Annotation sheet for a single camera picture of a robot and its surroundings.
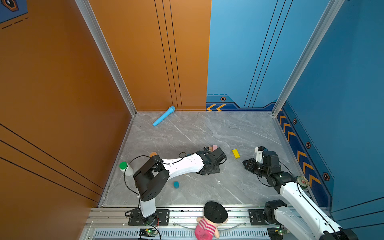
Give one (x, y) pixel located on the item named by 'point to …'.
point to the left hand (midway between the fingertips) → (216, 169)
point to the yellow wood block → (236, 153)
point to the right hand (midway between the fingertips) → (241, 162)
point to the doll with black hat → (215, 215)
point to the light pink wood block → (214, 147)
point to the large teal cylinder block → (176, 184)
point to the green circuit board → (149, 232)
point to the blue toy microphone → (170, 110)
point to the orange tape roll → (153, 153)
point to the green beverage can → (302, 182)
